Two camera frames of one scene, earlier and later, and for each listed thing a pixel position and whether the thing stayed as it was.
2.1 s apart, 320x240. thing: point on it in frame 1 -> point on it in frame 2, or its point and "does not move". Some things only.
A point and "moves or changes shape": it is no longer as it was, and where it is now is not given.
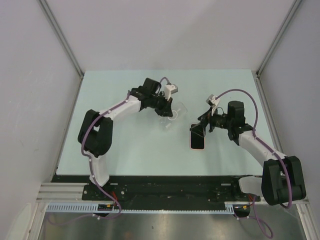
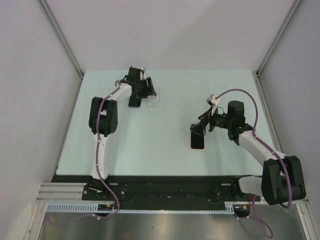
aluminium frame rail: x=60 y=192 does not move
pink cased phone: x=197 y=141 does not move
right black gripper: x=205 y=119 does not move
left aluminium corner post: x=64 y=44 does not move
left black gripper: x=165 y=110 -> x=149 y=90
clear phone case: x=179 y=111 moves or changes shape
